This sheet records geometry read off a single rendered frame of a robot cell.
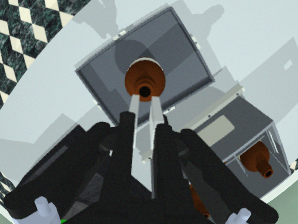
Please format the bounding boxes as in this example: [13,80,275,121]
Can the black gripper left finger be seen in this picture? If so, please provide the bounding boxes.
[3,95,140,224]

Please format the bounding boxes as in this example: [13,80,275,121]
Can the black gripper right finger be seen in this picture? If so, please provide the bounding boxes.
[150,96,279,224]

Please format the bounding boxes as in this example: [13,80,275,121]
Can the grey divided crate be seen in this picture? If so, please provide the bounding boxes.
[194,96,292,199]

